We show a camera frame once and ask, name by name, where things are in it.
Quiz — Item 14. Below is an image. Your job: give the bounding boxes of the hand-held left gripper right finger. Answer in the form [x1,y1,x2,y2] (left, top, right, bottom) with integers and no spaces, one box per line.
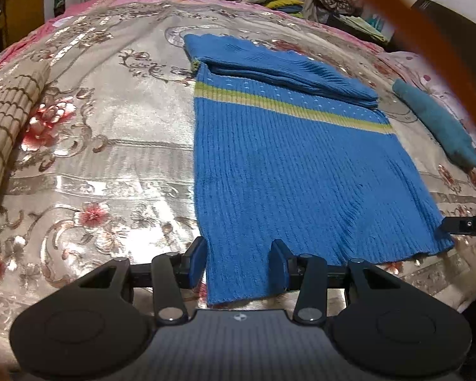
[270,239,402,324]

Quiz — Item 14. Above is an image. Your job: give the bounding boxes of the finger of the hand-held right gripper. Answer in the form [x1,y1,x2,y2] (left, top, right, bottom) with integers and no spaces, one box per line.
[440,214,476,237]

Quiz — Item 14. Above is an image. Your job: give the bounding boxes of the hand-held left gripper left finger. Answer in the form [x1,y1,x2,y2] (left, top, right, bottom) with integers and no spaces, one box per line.
[76,237,209,324]

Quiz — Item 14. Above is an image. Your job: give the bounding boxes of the blue striped knit sweater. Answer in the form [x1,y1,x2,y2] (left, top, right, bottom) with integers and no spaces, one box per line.
[182,33,455,309]

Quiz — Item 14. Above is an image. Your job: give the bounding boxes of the teal folded cloth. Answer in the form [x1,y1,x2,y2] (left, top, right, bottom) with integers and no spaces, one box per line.
[392,78,476,169]

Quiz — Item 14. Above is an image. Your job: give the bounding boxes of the floral satin bedspread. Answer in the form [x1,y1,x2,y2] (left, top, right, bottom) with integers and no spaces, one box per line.
[0,0,476,368]

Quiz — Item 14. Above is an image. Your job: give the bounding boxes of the heart print pillow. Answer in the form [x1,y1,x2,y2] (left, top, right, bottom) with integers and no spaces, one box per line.
[375,50,476,159]

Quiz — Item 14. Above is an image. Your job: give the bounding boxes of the blurred orange strip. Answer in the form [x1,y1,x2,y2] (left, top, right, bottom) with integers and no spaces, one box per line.
[328,0,476,145]

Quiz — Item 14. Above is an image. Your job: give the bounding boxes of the dark wooden headboard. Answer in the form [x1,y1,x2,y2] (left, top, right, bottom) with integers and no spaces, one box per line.
[410,0,476,55]

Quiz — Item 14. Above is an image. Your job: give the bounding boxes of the light green folded cloth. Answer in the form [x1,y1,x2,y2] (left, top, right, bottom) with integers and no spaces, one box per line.
[339,14,390,43]

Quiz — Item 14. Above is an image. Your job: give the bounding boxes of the brown checked cloth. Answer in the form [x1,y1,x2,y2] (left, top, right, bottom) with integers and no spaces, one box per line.
[0,63,51,266]

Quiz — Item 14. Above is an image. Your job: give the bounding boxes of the yellow green folded cloths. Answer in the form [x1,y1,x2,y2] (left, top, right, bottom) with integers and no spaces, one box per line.
[266,0,304,13]

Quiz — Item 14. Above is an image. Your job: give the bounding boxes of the wooden desk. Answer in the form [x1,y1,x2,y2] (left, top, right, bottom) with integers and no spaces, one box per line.
[0,0,49,63]

